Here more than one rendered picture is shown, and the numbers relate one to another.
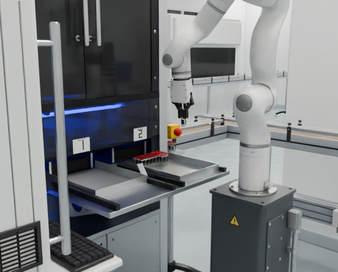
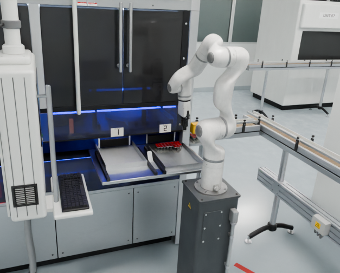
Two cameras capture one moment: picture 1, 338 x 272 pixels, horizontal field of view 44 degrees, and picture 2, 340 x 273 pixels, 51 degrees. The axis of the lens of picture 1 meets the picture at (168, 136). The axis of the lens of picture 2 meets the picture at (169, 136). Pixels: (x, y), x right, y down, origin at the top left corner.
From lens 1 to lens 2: 100 cm
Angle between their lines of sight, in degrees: 26
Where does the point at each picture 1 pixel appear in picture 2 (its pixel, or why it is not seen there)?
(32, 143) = (32, 146)
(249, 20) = not seen: outside the picture
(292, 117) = (332, 126)
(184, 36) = (179, 75)
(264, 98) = (213, 130)
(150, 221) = (170, 186)
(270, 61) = (223, 105)
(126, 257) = (148, 205)
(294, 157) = not seen: hidden behind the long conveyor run
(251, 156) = (205, 166)
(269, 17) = (228, 73)
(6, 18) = (16, 86)
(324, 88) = not seen: outside the picture
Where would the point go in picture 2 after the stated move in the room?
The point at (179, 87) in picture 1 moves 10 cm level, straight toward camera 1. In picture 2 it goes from (181, 105) to (173, 109)
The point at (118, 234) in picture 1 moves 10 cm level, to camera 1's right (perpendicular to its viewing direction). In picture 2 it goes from (142, 189) to (155, 193)
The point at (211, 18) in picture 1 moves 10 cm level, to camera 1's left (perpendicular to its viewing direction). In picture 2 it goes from (197, 65) to (180, 62)
